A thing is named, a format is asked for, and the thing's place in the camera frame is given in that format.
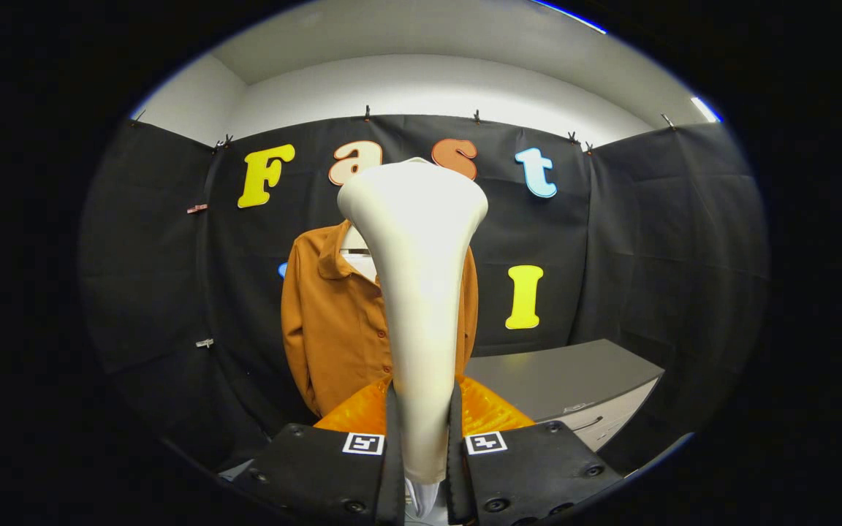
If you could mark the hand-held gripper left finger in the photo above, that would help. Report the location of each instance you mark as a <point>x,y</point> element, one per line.
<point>394,467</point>

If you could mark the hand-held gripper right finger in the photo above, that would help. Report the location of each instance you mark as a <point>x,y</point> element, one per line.
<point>454,467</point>

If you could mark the brown button shirt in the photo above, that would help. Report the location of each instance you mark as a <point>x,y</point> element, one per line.
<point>333,329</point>

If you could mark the grey cabinet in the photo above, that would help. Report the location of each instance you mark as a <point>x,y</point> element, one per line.
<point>560,376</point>

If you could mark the white mannequin torso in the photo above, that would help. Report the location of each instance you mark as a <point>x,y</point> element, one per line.
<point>362,267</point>

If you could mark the black backdrop cloth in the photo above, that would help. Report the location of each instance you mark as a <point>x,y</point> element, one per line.
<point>655,241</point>

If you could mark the pink clip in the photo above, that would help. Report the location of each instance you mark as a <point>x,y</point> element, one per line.
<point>196,208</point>

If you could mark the small ceiling light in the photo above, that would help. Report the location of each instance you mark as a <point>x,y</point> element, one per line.
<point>706,109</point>

